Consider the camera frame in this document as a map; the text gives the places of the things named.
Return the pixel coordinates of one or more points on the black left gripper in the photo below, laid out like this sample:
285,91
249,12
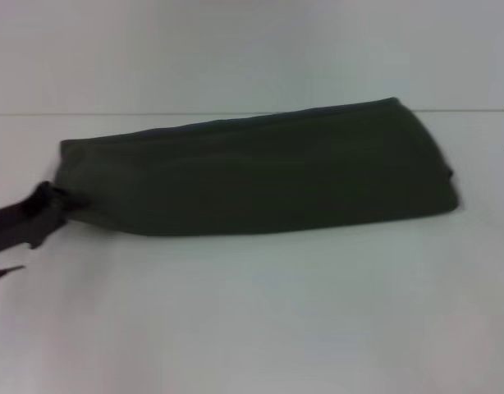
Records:
22,221

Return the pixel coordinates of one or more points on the dark green shirt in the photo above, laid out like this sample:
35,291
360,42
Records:
256,176

